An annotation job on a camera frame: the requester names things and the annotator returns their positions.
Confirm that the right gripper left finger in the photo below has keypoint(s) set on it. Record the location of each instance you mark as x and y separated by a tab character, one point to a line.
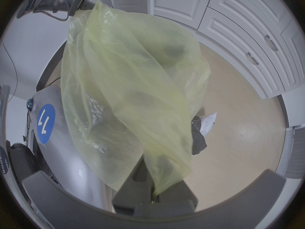
140	187

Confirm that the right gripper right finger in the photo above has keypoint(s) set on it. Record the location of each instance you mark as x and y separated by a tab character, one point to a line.
181	194

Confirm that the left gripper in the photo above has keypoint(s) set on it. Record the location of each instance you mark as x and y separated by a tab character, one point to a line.
71	3

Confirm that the black plastic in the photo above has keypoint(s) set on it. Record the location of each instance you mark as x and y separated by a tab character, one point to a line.
197	139

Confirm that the white printed paper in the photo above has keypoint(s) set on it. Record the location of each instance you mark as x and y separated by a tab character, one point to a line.
208	123

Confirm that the yellow plastic bag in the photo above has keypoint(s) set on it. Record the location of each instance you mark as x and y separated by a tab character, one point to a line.
133	80

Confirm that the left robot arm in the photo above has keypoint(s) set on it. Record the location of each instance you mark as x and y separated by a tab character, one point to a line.
38	2

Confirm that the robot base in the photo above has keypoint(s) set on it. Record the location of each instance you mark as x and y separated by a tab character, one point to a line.
54	156

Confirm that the white wardrobe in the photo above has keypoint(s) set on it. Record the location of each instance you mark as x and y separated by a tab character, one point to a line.
238	20

